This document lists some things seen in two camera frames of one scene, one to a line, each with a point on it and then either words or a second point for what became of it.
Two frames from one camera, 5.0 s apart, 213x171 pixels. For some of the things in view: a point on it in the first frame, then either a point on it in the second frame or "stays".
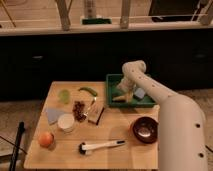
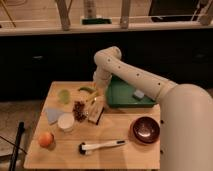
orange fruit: (45, 139) stays
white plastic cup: (66, 122) stays
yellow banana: (119, 98) -> (91, 96)
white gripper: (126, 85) -> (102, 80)
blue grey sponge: (139, 92) stays
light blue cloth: (53, 114) stays
